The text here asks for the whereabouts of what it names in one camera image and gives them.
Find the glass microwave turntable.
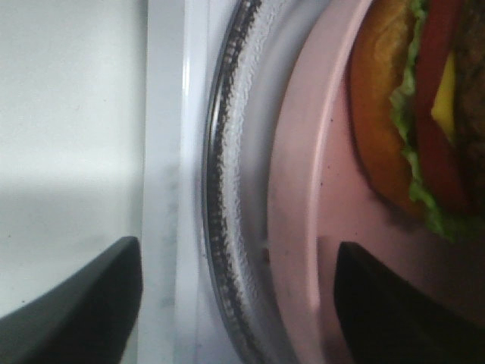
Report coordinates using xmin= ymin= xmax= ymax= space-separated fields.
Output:
xmin=202 ymin=1 xmax=326 ymax=363

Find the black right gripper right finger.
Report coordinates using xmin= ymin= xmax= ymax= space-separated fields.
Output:
xmin=333 ymin=242 xmax=484 ymax=363

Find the pink plate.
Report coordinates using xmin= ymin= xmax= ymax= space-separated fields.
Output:
xmin=268 ymin=1 xmax=484 ymax=363

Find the white microwave oven body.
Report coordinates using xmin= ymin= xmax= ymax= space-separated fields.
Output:
xmin=143 ymin=0 xmax=289 ymax=364

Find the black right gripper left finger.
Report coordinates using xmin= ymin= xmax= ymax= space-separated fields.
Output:
xmin=1 ymin=237 xmax=142 ymax=363

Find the burger with sesame bun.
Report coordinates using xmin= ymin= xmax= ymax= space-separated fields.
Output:
xmin=349 ymin=1 xmax=484 ymax=241

